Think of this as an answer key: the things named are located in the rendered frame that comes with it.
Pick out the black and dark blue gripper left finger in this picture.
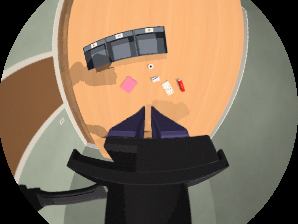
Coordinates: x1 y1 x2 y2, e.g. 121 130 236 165
107 106 145 138

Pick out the dark grey rack of bins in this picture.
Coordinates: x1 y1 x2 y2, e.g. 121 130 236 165
83 26 168 71

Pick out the white domino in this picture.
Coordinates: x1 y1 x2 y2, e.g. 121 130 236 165
162 81 174 95

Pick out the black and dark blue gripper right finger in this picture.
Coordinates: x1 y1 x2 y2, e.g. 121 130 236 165
151 106 190 138

